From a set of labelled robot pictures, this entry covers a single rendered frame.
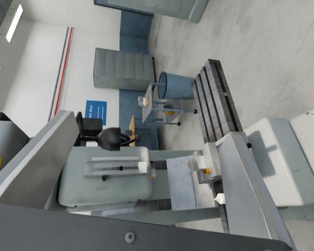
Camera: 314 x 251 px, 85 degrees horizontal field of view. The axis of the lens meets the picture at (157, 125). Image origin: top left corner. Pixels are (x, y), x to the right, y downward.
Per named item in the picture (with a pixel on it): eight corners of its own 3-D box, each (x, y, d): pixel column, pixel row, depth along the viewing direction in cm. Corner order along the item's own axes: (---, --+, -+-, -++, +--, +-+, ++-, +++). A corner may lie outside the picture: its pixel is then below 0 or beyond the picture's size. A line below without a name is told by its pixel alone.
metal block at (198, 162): (207, 155, 81) (196, 155, 80) (210, 168, 79) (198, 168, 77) (202, 158, 86) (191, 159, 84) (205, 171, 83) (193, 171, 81)
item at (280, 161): (286, 116, 74) (264, 114, 71) (328, 204, 59) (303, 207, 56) (220, 151, 117) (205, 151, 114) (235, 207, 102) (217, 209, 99)
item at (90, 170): (146, 161, 62) (83, 163, 56) (147, 173, 60) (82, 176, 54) (144, 164, 65) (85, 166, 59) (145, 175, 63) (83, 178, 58)
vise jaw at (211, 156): (215, 142, 79) (207, 142, 78) (224, 175, 72) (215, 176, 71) (208, 146, 84) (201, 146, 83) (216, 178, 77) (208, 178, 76)
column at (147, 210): (283, 147, 150) (94, 148, 108) (308, 207, 129) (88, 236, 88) (243, 162, 193) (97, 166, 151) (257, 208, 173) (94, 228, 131)
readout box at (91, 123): (102, 116, 101) (63, 114, 95) (101, 130, 97) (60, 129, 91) (103, 130, 118) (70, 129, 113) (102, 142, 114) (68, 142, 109)
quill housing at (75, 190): (150, 143, 69) (63, 143, 61) (154, 198, 61) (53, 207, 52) (142, 156, 86) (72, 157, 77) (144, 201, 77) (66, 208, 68)
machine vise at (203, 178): (245, 131, 70) (222, 130, 67) (258, 168, 64) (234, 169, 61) (204, 157, 100) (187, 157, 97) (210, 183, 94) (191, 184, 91)
